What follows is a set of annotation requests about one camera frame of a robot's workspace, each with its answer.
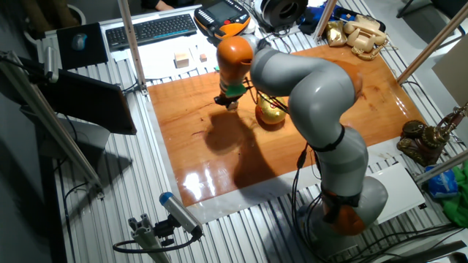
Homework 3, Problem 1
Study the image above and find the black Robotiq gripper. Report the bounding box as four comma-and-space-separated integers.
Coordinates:
214, 93, 235, 110

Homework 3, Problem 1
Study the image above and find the white rounded plastic object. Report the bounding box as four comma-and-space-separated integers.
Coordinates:
243, 18, 257, 37

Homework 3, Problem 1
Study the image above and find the golden piggy bank red print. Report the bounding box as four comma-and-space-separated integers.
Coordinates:
254, 93, 288, 126

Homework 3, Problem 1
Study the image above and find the large pale wooden block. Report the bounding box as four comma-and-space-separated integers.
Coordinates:
173, 51, 190, 69

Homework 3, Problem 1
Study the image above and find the orange wood grain board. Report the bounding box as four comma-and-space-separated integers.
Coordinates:
147, 43, 426, 208

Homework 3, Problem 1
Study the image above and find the black orange teach pendant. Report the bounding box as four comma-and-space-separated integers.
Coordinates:
193, 0, 252, 41

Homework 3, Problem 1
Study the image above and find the black computer keyboard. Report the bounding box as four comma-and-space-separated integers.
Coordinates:
105, 13, 198, 52

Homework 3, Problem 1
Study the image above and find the black round spool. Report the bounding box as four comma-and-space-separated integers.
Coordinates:
260, 0, 309, 33

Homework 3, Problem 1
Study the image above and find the blue cloth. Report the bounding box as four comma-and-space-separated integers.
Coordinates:
298, 3, 358, 36

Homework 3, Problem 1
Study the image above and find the gold foil bag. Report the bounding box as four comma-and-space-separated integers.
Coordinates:
325, 20, 348, 47

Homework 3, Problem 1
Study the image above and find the black flat monitor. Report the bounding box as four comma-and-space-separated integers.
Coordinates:
18, 67, 138, 136

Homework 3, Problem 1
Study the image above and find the black mouse pad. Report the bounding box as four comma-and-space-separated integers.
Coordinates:
56, 22, 110, 70

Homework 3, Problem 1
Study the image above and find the grey computer mouse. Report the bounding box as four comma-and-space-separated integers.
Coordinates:
71, 32, 88, 51

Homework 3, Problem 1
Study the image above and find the cream rotary telephone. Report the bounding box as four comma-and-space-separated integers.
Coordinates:
342, 14, 389, 61

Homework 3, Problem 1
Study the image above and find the white flat board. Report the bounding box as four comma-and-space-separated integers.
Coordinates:
365, 162, 427, 224

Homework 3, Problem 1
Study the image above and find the antique bronze telephone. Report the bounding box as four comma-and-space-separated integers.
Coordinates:
396, 104, 468, 168

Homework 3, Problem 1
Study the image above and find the tan cardboard panel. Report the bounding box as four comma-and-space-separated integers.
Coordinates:
431, 34, 468, 109

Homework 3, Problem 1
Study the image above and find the blue plastic packet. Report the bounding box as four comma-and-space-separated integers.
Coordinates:
423, 164, 460, 199

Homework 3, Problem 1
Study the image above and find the green cloth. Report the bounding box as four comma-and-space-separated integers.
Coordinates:
440, 166, 468, 228

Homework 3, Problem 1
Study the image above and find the aluminium frame pole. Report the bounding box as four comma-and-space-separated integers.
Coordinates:
396, 1, 468, 85
0, 50, 105, 200
415, 149, 468, 186
312, 0, 338, 41
116, 0, 149, 96

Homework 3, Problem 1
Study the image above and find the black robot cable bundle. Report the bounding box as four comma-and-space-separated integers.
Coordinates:
290, 144, 330, 263

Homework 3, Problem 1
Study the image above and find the silver depth camera blue end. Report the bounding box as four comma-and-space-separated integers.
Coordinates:
159, 191, 204, 237

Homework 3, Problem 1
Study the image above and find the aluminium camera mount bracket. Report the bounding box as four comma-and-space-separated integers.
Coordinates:
127, 213, 173, 263

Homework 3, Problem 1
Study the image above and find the black camera cable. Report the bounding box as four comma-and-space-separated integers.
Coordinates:
112, 233, 200, 254

